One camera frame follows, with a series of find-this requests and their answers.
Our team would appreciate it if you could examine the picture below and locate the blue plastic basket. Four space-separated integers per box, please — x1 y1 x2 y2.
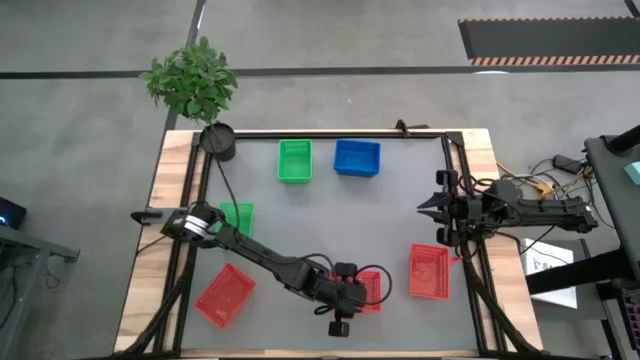
333 138 382 179

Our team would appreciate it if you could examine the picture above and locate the dark grey side table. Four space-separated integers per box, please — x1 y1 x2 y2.
583 124 640 296

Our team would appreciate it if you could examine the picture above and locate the black hazard-striped floor mat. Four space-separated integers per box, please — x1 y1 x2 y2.
457 17 640 67

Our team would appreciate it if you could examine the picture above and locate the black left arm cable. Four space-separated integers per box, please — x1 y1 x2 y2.
313 252 394 316

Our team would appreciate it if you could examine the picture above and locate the grey metal desk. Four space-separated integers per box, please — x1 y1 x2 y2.
0 224 81 346

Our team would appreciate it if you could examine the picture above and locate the red plastic basket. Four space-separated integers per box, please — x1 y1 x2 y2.
194 262 258 330
408 243 451 301
329 269 383 314

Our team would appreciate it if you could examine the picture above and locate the black clamp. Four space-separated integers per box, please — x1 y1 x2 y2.
394 118 430 139

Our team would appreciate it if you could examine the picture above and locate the black plant pot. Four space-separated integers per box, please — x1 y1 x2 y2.
199 122 237 163

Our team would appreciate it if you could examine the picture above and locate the white cardboard box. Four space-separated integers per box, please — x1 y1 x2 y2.
519 237 579 310

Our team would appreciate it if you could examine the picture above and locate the black electronic device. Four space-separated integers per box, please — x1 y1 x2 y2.
0 196 29 231

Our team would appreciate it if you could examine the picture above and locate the black rig frame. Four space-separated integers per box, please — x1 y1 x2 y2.
113 127 546 360

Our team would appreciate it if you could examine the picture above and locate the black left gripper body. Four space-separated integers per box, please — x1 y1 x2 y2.
324 262 369 338

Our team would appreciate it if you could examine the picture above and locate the green leafy potted plant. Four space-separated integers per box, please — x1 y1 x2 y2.
139 35 239 126

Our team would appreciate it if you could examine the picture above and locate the green plastic basket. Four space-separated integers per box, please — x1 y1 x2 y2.
277 138 314 184
215 201 256 251

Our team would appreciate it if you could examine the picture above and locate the black power adapter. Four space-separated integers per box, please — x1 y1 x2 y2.
552 154 584 175

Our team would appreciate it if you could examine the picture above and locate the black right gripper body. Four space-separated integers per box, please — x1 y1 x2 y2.
434 168 474 247

